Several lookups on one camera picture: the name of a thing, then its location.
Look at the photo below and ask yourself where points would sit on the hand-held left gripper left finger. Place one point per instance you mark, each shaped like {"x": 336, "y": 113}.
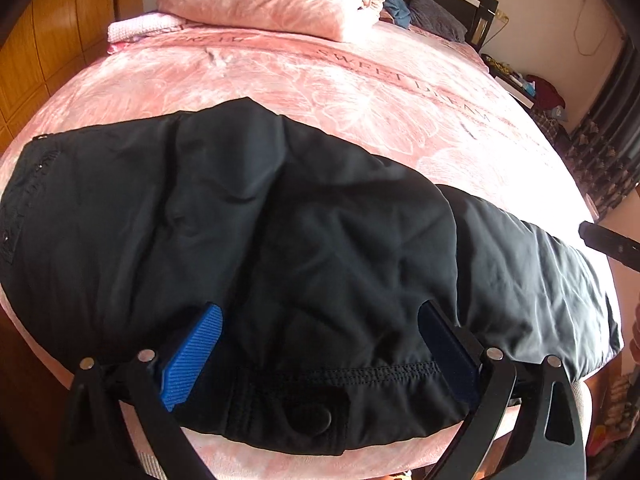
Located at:
{"x": 192, "y": 355}

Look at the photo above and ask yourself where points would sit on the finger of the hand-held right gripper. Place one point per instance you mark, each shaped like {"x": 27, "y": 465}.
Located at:
{"x": 607, "y": 242}

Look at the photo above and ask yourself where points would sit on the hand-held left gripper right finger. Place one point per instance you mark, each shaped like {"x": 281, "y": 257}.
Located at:
{"x": 447, "y": 355}

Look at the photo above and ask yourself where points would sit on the black pants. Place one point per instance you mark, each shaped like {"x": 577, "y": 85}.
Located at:
{"x": 300, "y": 240}

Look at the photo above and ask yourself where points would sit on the dark patterned curtain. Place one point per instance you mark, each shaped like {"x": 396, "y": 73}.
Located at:
{"x": 607, "y": 135}

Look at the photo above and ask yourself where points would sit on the red cloth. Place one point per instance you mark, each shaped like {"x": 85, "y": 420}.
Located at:
{"x": 546, "y": 91}

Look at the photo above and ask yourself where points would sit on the cluttered bedside table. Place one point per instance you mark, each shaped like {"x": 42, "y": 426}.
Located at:
{"x": 520, "y": 85}

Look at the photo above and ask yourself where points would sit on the pink floral bed blanket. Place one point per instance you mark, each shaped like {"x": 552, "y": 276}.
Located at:
{"x": 350, "y": 90}

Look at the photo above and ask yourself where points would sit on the grey pillow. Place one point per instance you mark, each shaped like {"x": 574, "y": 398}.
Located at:
{"x": 435, "y": 12}

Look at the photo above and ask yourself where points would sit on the blue cloth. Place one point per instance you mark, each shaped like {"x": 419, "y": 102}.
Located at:
{"x": 397, "y": 10}

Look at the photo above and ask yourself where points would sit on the pale pink knitted cloth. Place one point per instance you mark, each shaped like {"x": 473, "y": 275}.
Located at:
{"x": 140, "y": 27}

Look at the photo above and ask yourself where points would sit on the wooden wardrobe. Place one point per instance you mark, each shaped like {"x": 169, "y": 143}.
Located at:
{"x": 45, "y": 45}

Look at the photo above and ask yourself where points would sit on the folded pink quilt stack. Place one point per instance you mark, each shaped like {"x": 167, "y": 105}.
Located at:
{"x": 280, "y": 0}

